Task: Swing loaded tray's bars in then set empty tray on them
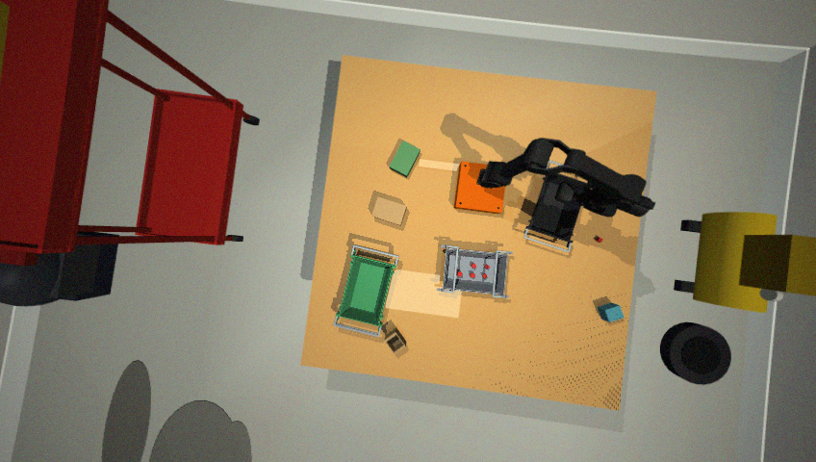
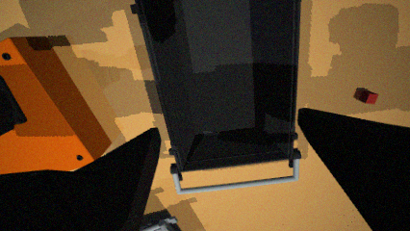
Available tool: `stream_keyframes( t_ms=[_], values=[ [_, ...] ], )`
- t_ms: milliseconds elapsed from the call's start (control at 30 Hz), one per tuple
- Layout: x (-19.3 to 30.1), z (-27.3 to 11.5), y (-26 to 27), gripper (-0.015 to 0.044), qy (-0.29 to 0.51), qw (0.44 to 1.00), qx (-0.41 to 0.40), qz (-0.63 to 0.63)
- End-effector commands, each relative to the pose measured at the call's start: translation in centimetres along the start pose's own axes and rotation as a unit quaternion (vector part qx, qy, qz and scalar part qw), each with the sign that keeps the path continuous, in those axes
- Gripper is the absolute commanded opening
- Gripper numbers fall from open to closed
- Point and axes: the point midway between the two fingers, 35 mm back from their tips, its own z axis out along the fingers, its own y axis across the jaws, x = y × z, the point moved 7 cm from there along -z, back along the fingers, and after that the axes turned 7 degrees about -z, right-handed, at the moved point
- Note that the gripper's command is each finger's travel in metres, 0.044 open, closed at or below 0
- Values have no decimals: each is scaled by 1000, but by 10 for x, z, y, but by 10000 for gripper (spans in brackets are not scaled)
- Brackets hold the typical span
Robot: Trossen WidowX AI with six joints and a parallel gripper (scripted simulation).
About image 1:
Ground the green rectangular block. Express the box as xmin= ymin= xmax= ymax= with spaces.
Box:
xmin=390 ymin=141 xmax=421 ymax=178

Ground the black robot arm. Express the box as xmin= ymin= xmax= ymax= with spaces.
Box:
xmin=476 ymin=138 xmax=655 ymax=217

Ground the small teal cube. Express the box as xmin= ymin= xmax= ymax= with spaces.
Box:
xmin=598 ymin=303 xmax=624 ymax=322

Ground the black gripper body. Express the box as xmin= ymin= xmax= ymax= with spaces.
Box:
xmin=555 ymin=182 xmax=617 ymax=218

